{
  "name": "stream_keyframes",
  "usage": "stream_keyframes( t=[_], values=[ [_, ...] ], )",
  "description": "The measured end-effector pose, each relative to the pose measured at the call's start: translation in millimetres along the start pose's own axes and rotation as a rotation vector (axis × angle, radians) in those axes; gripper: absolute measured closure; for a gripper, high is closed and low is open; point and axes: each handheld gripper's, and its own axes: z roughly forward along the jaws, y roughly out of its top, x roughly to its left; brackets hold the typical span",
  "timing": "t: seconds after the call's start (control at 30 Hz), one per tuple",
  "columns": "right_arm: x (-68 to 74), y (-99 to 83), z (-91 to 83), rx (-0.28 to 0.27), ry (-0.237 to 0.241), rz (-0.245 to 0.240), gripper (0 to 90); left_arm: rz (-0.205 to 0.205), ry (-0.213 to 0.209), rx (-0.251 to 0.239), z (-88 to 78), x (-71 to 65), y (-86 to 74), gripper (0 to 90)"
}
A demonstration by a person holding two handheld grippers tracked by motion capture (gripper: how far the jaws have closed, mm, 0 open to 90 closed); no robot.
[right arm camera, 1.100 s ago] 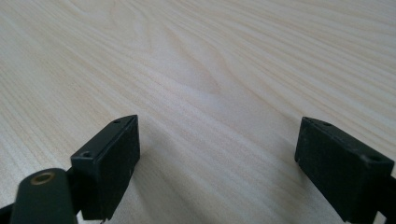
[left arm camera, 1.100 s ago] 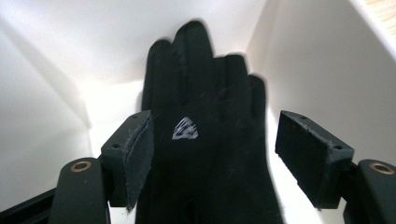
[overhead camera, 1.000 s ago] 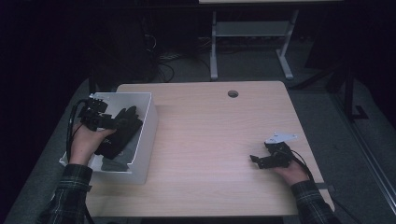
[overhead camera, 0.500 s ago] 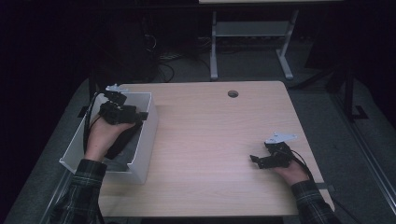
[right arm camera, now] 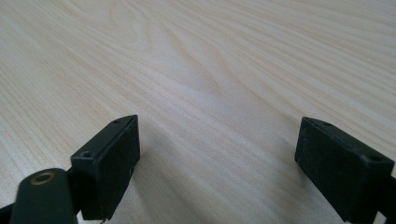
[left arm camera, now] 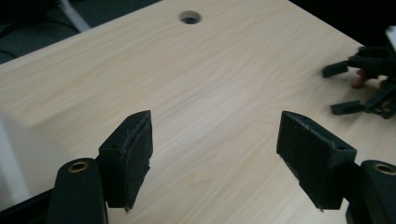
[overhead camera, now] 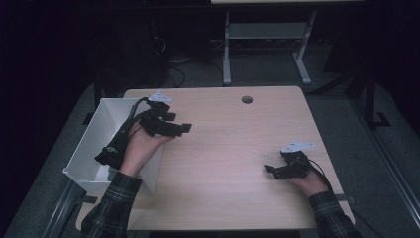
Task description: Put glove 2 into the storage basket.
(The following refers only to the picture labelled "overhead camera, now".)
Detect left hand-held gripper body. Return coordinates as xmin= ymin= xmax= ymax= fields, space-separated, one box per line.
xmin=137 ymin=90 xmax=174 ymax=137

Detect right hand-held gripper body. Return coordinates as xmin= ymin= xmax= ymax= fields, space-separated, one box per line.
xmin=280 ymin=140 xmax=316 ymax=179

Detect black glove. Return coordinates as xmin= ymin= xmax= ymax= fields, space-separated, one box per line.
xmin=94 ymin=120 xmax=140 ymax=171

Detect white box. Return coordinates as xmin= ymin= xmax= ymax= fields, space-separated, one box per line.
xmin=62 ymin=97 xmax=166 ymax=196

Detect person's right hand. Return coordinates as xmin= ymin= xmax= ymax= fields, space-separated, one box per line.
xmin=291 ymin=170 xmax=328 ymax=198

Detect person's left hand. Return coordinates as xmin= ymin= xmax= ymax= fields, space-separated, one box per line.
xmin=119 ymin=124 xmax=174 ymax=179

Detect black metal stand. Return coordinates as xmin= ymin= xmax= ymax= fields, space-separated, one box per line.
xmin=310 ymin=65 xmax=392 ymax=130

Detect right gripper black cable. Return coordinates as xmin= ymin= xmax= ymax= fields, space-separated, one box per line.
xmin=307 ymin=159 xmax=334 ymax=193

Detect black floor cables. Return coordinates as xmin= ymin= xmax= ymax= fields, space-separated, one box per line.
xmin=150 ymin=16 xmax=226 ymax=88

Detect aluminium rail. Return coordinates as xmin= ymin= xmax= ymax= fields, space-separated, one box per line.
xmin=42 ymin=179 xmax=82 ymax=238
xmin=350 ymin=98 xmax=420 ymax=229

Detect grey metal desk frame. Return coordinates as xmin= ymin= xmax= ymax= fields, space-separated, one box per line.
xmin=211 ymin=0 xmax=365 ymax=87

